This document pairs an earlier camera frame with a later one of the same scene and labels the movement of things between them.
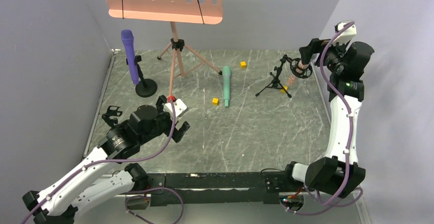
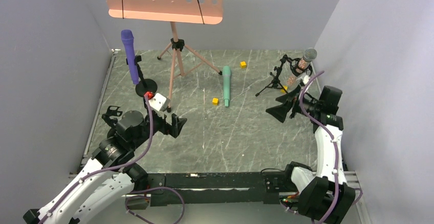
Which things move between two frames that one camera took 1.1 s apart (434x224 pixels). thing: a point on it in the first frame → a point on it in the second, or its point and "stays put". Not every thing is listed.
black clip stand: [112, 110] stays put
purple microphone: [128, 38] stays put
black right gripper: [312, 49] → [298, 102]
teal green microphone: [226, 72] stays put
